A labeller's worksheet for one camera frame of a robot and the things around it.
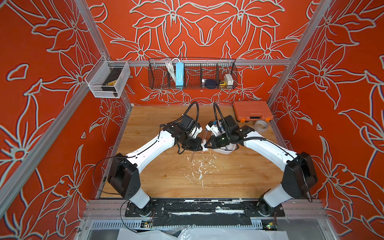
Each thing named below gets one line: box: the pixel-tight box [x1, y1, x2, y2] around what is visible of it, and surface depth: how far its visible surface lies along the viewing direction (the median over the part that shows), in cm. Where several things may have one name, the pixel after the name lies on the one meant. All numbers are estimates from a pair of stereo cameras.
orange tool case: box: [232, 100, 274, 123], surface depth 112 cm
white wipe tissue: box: [201, 141, 208, 152], surface depth 80 cm
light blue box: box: [175, 62, 184, 86], surface depth 92 cm
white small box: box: [224, 73, 234, 86], surface depth 94 cm
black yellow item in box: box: [101, 67, 123, 92], surface depth 81 cm
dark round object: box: [204, 79, 218, 89], surface depth 97 cm
